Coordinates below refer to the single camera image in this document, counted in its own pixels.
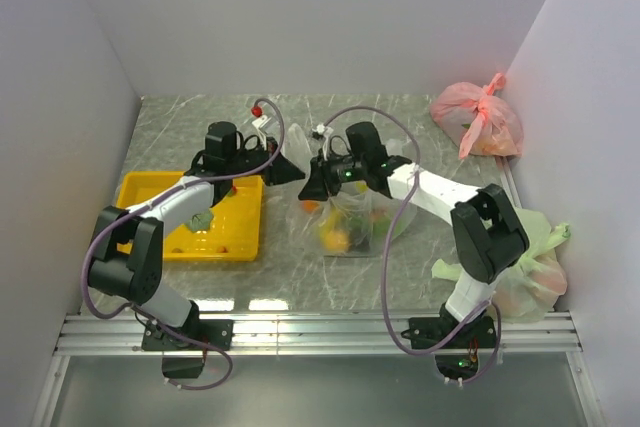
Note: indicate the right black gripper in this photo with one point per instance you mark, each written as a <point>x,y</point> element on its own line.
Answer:
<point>316,187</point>

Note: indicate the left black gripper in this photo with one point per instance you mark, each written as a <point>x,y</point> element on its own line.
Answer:
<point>281,170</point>

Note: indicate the orange fake orange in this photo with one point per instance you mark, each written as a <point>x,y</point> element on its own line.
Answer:
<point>310,206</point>

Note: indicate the clear plastic bag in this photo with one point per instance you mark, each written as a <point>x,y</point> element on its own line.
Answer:
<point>365,214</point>

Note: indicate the yellow fake lemon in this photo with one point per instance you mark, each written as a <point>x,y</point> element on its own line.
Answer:
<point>336,241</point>

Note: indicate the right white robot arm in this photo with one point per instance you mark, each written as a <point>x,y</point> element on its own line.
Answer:
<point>488,234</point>

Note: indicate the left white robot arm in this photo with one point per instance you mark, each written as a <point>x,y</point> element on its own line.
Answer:
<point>125,257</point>

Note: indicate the green fake leaf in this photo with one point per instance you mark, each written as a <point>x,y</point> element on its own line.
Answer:
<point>200,222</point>

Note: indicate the pink tied plastic bag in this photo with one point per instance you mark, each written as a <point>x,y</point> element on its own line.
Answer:
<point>477,120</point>

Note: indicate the green plastic bag with fruit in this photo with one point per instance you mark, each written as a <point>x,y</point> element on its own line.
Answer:
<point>529,290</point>

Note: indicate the yellow plastic tray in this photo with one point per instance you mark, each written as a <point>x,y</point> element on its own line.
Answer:
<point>234,232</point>

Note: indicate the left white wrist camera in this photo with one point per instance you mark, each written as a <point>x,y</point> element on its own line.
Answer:
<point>264,124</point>

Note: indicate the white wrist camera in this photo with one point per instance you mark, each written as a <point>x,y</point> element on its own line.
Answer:
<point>324,134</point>
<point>264,124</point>

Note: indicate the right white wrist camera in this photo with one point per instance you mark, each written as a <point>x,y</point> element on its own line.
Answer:
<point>324,134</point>

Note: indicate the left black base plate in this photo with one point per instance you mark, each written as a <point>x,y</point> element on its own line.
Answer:
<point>217,333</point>

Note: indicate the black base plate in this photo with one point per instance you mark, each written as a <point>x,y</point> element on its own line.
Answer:
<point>217,333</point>
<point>425,332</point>

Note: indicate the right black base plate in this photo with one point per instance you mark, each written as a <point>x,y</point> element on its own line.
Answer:
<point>425,332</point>

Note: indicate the aluminium mounting rail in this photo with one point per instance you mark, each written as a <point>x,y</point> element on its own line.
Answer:
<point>299,334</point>

